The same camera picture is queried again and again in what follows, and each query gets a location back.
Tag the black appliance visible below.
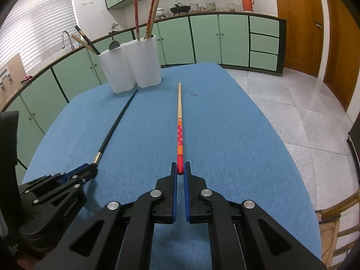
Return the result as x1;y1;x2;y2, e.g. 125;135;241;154
347;115;360;172

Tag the brown wooden door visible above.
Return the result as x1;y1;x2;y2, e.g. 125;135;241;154
322;0;360;113
271;0;324;78

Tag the light wooden chopstick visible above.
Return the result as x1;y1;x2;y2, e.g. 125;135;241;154
71;34;92;52

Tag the green base cabinet run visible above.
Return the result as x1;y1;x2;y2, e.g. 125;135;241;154
0;14;287;175

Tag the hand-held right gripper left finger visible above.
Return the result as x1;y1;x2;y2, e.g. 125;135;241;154
33;162;178;270

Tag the wooden chair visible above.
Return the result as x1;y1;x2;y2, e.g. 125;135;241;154
315;188;360;268

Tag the white plastic utensil holder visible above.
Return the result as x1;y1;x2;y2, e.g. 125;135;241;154
126;35;162;88
97;45;136;94

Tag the orange thermos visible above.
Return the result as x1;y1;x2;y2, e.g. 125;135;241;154
240;0;257;12

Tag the black chopstick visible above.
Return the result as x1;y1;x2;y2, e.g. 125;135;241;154
94;89;139;165
74;25;101;56

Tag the cardboard box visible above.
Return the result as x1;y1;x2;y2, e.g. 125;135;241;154
0;53;25;102

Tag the metal kitchen faucet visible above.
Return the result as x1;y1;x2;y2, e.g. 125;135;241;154
61;31;74;52

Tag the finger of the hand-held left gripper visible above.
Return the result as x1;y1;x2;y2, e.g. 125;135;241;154
32;169;98;206
20;162;98;197

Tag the blue tablecloth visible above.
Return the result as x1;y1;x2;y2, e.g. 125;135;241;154
21;63;322;270

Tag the black wok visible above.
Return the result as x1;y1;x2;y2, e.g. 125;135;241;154
169;3;192;16

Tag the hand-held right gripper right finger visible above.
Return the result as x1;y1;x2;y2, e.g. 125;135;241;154
184;162;328;270

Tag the white window blind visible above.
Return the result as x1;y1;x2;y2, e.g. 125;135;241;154
0;0;80;75

